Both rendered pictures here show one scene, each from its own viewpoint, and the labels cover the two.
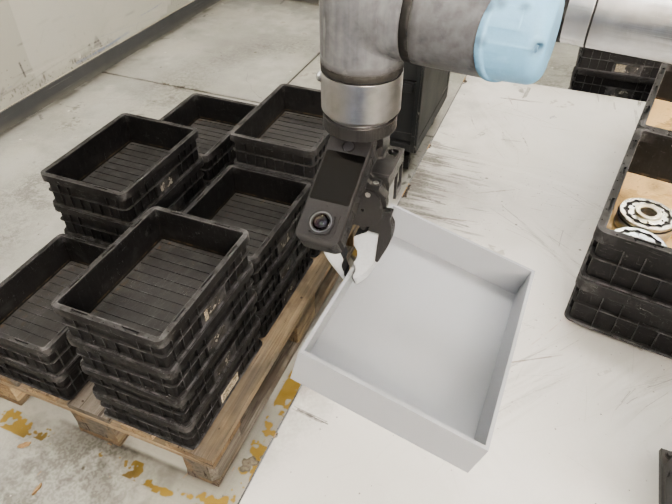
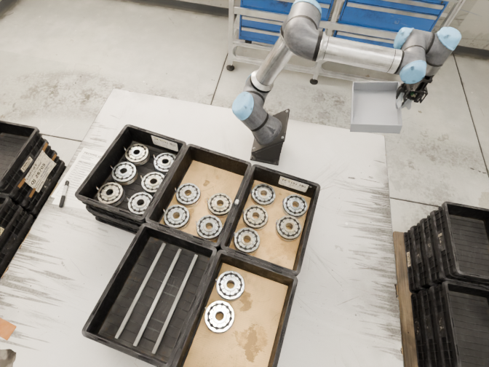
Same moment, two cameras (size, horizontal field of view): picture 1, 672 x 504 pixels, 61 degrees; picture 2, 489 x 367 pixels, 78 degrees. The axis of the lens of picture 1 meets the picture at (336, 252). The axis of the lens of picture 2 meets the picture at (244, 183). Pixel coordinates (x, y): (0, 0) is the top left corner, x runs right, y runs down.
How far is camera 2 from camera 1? 1.66 m
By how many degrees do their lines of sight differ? 79
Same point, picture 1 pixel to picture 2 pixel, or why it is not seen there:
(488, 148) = (362, 357)
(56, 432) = not seen: hidden behind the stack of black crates
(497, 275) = (359, 128)
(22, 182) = not seen: outside the picture
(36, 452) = not seen: hidden behind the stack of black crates
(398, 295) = (383, 115)
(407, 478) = (346, 149)
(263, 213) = (471, 357)
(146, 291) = (475, 247)
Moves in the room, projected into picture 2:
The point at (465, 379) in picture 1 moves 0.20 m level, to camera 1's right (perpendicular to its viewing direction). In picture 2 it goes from (358, 104) to (317, 108)
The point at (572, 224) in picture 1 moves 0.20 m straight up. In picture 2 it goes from (303, 276) to (316, 262)
